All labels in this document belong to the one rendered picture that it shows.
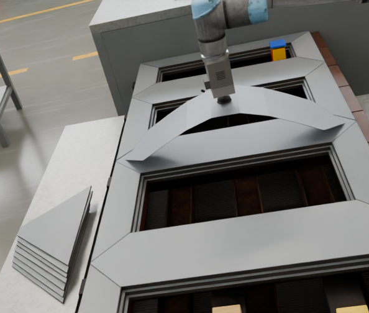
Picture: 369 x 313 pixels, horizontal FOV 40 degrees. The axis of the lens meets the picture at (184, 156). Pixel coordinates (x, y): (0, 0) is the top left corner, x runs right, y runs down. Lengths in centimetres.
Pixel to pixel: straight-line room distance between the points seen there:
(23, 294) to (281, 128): 87
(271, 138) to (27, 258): 78
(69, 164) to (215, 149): 60
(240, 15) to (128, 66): 108
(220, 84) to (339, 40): 103
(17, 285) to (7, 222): 169
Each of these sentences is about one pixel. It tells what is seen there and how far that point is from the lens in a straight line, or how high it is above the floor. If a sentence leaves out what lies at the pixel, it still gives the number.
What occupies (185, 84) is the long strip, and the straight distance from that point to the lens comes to 198.
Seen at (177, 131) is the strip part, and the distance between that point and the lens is 146.
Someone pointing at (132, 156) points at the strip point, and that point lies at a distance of 158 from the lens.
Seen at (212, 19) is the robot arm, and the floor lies 124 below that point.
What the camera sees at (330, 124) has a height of 87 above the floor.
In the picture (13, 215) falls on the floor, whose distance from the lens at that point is 318.
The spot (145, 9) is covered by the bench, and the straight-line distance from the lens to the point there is 231.
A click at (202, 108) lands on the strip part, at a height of 98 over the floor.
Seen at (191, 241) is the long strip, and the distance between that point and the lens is 123.
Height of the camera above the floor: 166
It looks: 32 degrees down
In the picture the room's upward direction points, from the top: 14 degrees counter-clockwise
